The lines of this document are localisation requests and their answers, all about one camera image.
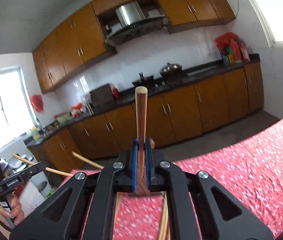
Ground person's left hand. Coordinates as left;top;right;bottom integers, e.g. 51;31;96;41
0;194;24;228

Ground red bottle on counter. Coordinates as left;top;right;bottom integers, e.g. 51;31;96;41
111;86;119;99

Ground black wok with lid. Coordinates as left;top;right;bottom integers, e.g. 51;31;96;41
159;62;183;77

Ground steel range hood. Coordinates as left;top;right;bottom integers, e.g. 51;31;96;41
105;0;169;46

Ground green bowl on counter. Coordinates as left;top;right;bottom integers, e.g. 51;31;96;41
54;112;73;124

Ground wooden chopstick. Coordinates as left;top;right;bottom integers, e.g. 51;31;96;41
13;154;73;177
72;151;104;170
134;86;148;196
113;192;123;224
157;192;170;240

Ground black kitchen countertop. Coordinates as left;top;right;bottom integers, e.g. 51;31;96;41
23;53;261;148

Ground red plastic bag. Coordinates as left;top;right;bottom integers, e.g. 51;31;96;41
215;32;238;49

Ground wooden upper cabinets left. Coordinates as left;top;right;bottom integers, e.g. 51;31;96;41
33;3;117;94

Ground wooden chopstick under gripper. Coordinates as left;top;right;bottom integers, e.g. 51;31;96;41
113;192;123;224
157;192;170;240

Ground dark wooden cutting board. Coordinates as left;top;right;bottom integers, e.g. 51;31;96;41
90;83;115;107

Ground wooden upper cabinets right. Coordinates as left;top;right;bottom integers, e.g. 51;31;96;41
92;0;235;34

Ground wooden lower kitchen cabinets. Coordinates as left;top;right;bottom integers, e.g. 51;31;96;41
27;62;264;172

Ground red bag on wall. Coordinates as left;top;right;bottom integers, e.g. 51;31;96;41
30;94;44;113

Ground red oil bottle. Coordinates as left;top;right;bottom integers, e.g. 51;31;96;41
238;40;250;62
229;39;242;63

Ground red floral tablecloth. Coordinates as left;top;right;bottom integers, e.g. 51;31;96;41
59;119;283;240

